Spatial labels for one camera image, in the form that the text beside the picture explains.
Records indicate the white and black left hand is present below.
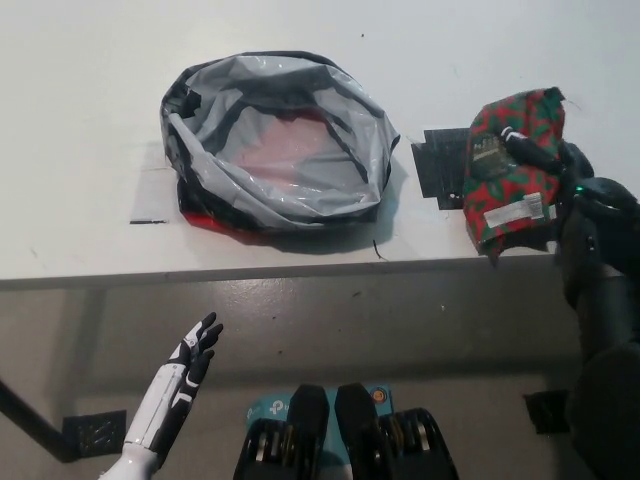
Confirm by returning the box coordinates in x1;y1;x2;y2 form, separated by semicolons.
97;312;225;480

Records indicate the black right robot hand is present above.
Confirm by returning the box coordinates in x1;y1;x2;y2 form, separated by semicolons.
498;127;640;306

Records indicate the red green coffee bean bag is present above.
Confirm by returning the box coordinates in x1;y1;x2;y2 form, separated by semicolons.
462;85;569;266

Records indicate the black plastic bag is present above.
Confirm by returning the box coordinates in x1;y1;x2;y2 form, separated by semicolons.
159;49;402;246

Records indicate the black table leg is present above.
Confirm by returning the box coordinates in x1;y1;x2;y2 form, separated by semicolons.
0;374;76;454

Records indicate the black tape patch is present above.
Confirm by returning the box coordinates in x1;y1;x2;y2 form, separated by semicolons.
410;127;474;211

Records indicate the grey tape patch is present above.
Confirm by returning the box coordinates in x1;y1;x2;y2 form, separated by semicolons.
129;167;186;225

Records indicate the red package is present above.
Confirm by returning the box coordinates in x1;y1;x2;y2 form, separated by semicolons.
242;112;351;189

